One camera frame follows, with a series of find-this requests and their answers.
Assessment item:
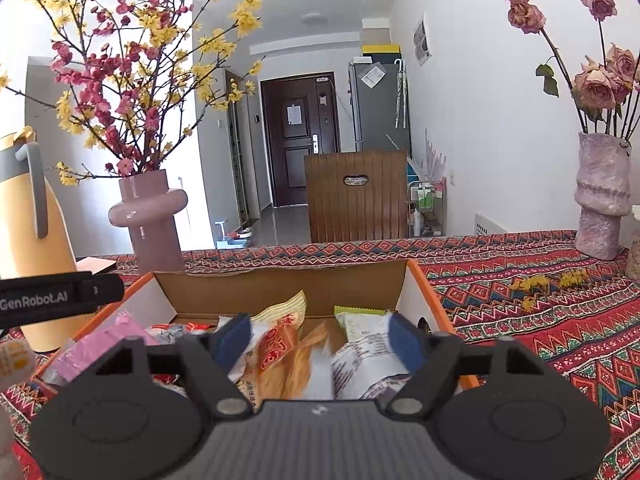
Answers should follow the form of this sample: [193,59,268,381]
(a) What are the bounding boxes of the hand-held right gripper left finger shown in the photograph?
[95,312,253,418]

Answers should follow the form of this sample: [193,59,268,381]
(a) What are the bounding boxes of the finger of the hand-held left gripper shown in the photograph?
[94,274,126,307]

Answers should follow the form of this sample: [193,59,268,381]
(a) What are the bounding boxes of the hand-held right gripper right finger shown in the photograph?
[387,311,543,417]

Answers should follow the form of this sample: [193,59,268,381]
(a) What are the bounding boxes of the yellow dried fish snack packet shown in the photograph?
[240,290,336,401]

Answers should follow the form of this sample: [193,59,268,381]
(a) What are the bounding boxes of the pink snack packet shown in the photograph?
[55,310,151,386]

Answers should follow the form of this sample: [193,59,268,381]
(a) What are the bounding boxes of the red cardboard box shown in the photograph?
[37,259,481,401]

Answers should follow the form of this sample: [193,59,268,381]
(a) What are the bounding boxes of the person's left forearm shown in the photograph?
[0,407,25,480]

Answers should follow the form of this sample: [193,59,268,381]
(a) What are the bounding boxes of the person's left hand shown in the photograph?
[0,339,37,392]

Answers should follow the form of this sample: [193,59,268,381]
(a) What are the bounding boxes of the green and white snack packet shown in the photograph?
[334,306,391,348]

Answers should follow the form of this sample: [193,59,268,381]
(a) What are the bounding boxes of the pink glass vase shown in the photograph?
[108,170,188,275]

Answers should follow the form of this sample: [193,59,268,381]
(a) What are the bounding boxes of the yellow thermos jug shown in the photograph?
[0,127,78,353]

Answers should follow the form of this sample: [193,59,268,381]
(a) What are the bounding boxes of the white pet feeder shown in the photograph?
[215,220,253,250]

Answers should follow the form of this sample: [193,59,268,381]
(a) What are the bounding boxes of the rolling cart with bottles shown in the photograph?
[409,177,447,238]

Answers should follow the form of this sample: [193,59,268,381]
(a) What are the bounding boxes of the fallen yellow blossoms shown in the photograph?
[510,270,590,311]

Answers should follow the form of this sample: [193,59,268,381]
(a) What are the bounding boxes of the dark front door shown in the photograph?
[260,74,341,209]

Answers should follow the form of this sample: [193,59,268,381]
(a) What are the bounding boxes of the pink and yellow flower branches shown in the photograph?
[0,0,266,188]

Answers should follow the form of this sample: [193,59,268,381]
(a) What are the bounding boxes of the grey refrigerator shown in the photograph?
[348,58,412,153]

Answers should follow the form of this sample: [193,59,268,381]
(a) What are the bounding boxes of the textured pink vase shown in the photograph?
[574,132,633,261]

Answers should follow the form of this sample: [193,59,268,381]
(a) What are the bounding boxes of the white folded umbrella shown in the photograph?
[392,58,407,129]

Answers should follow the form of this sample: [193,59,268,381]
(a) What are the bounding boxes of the paper sheet on refrigerator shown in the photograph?
[361,64,387,88]

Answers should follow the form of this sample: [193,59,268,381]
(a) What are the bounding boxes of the yellow box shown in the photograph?
[361,44,402,61]

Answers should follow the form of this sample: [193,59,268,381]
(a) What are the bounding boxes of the dried pink roses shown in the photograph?
[496,0,640,148]

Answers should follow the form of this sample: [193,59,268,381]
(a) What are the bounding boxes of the white wall papers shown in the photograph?
[413,12,432,67]

